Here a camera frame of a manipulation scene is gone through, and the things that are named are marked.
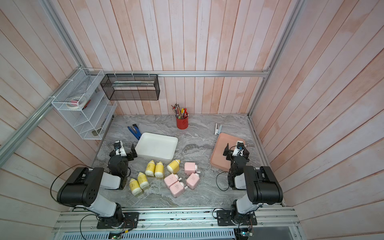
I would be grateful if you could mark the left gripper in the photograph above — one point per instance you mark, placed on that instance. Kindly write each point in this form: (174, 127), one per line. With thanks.
(130, 152)

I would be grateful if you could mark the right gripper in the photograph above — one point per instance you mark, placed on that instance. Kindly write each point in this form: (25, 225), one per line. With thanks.
(228, 151)

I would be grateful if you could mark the pink pencil sharpener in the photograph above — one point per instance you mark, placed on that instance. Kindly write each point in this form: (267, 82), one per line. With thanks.
(191, 168)
(171, 179)
(177, 189)
(193, 180)

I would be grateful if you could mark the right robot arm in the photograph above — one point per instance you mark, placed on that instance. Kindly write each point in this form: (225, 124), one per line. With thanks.
(260, 184)

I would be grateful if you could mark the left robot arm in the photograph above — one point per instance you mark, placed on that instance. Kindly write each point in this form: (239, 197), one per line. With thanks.
(82, 190)

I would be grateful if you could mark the pink storage tray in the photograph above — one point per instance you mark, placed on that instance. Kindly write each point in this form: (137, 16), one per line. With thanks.
(218, 160)

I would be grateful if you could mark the yellow pencil sharpener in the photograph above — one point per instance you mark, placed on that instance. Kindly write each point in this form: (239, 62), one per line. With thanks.
(159, 170)
(143, 181)
(150, 169)
(135, 187)
(174, 166)

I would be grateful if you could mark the white storage tray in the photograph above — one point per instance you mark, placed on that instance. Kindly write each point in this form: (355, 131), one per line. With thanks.
(156, 147)

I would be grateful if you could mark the red pen cup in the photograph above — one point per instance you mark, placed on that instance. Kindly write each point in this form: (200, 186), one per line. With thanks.
(182, 124)

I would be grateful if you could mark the pens and pencils bunch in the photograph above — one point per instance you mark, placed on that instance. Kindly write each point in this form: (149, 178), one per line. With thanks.
(181, 113)

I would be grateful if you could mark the tape roll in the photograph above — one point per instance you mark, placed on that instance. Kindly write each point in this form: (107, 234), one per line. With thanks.
(76, 102)

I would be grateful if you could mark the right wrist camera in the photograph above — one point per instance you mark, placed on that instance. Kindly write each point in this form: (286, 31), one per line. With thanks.
(239, 149)

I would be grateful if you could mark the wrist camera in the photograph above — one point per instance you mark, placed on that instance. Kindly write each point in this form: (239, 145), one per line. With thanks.
(119, 147)
(239, 149)

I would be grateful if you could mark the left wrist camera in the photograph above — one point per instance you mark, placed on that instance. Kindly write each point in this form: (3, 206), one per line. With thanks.
(119, 147)

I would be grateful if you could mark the white wire wall shelf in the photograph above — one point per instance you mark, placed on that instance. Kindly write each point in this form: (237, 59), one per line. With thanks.
(99, 112)

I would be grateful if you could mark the black mesh wall basket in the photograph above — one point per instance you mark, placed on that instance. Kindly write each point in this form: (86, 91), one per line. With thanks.
(131, 87)

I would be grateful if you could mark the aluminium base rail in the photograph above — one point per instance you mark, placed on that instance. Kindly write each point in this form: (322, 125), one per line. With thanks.
(183, 223)

